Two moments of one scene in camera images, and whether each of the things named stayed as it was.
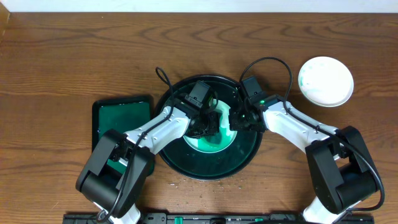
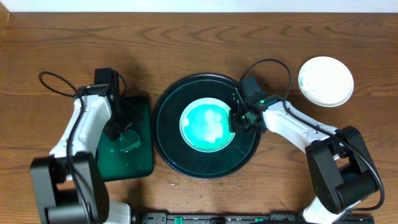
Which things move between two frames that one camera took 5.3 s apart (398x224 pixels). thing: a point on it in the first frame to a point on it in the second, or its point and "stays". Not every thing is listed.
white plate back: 326,81 stays
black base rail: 364,218 stays
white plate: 217,141 stays
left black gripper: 204,125 to 125,125
